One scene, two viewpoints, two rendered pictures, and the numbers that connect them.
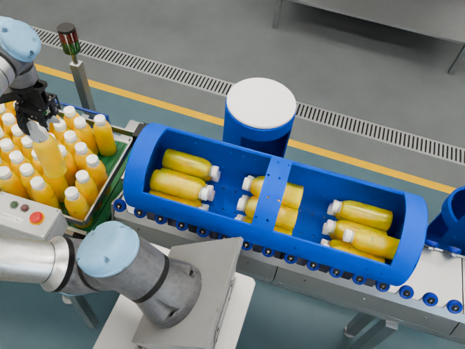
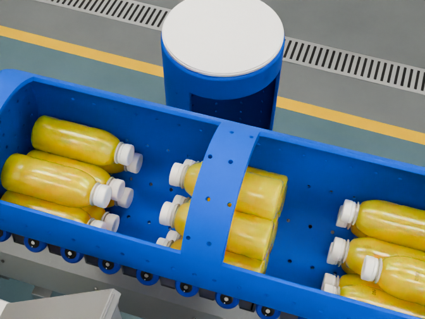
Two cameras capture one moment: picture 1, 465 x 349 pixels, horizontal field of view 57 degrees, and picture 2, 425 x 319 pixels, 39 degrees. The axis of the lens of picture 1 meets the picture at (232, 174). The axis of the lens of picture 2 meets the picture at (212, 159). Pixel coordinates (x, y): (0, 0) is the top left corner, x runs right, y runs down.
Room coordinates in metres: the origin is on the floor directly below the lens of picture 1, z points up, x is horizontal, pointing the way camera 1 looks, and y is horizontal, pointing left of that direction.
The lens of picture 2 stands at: (0.20, -0.16, 1.96)
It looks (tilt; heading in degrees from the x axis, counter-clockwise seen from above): 54 degrees down; 6
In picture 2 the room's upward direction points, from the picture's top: 1 degrees clockwise
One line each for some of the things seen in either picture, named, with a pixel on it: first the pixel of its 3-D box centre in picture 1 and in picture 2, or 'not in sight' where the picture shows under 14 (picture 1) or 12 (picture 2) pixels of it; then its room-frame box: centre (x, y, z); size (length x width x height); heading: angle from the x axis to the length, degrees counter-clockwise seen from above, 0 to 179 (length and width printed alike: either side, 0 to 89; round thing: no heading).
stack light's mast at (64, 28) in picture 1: (70, 46); not in sight; (1.26, 0.65, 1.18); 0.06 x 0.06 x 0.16
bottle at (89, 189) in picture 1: (88, 191); not in sight; (0.76, 0.48, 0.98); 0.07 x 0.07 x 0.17
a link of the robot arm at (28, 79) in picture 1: (20, 72); not in sight; (0.73, 0.52, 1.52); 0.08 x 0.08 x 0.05
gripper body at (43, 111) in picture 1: (33, 98); not in sight; (0.73, 0.52, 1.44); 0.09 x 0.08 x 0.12; 79
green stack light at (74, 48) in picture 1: (70, 44); not in sight; (1.26, 0.65, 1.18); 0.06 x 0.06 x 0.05
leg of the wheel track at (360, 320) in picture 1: (368, 313); not in sight; (0.70, -0.70, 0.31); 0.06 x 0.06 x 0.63; 79
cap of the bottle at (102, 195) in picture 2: (205, 194); (102, 195); (0.72, 0.08, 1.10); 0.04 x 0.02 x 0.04; 169
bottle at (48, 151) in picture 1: (48, 154); not in sight; (0.73, 0.54, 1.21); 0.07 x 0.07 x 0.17
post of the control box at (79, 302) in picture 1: (70, 288); not in sight; (0.58, 0.60, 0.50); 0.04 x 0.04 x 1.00; 79
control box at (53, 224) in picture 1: (26, 221); not in sight; (0.58, 0.60, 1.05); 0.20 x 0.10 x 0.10; 79
